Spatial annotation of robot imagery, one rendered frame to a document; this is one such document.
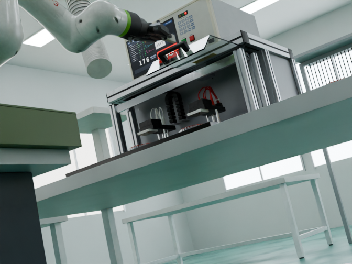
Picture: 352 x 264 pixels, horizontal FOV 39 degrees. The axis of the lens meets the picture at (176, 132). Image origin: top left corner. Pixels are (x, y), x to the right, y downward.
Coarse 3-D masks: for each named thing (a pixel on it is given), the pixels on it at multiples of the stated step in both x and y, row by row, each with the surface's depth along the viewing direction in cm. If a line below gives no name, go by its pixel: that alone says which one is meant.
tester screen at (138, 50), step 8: (168, 24) 199; (176, 40) 196; (128, 48) 211; (136, 48) 209; (144, 48) 206; (152, 48) 203; (160, 48) 201; (136, 56) 208; (144, 56) 206; (152, 56) 203; (136, 64) 208; (144, 64) 206
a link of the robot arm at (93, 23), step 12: (84, 12) 156; (96, 12) 153; (108, 12) 153; (120, 12) 159; (84, 24) 156; (96, 24) 154; (108, 24) 154; (120, 24) 159; (84, 36) 158; (96, 36) 158; (120, 36) 164
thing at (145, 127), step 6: (150, 120) 192; (156, 120) 195; (144, 126) 194; (150, 126) 192; (156, 126) 193; (162, 126) 196; (168, 126) 199; (174, 126) 203; (144, 132) 191; (150, 132) 192; (156, 132) 200; (162, 132) 201; (168, 132) 200
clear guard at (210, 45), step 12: (192, 48) 160; (204, 48) 155; (216, 48) 173; (228, 48) 176; (156, 60) 173; (168, 60) 165; (180, 60) 160; (192, 60) 180; (204, 60) 183; (216, 60) 186
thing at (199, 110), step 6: (192, 102) 181; (198, 102) 179; (204, 102) 179; (210, 102) 183; (192, 108) 181; (198, 108) 179; (204, 108) 178; (210, 108) 181; (216, 108) 184; (222, 108) 188; (192, 114) 178; (198, 114) 180; (204, 114) 187; (210, 114) 189
